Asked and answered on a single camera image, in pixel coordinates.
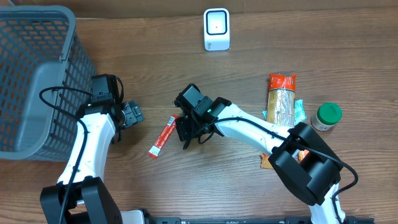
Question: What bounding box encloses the long spaghetti pasta package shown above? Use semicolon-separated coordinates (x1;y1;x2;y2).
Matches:
259;73;310;170

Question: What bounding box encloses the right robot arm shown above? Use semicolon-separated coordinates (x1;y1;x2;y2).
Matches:
174;83;346;223

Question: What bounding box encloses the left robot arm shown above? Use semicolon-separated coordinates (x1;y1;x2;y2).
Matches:
40;74;146;223

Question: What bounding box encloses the white barcode scanner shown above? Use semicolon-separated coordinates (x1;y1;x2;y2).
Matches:
203;8;231;51

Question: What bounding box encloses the teal wet wipes pack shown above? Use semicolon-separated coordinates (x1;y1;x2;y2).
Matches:
272;100;307;127

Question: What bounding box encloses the red stick packet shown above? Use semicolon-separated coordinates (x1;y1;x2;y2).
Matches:
148;114;178;159

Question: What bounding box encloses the green lid jar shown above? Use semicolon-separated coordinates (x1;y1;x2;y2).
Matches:
310;102;343;131

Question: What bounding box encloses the grey plastic shopping basket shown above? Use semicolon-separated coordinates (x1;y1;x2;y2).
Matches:
1;6;96;161

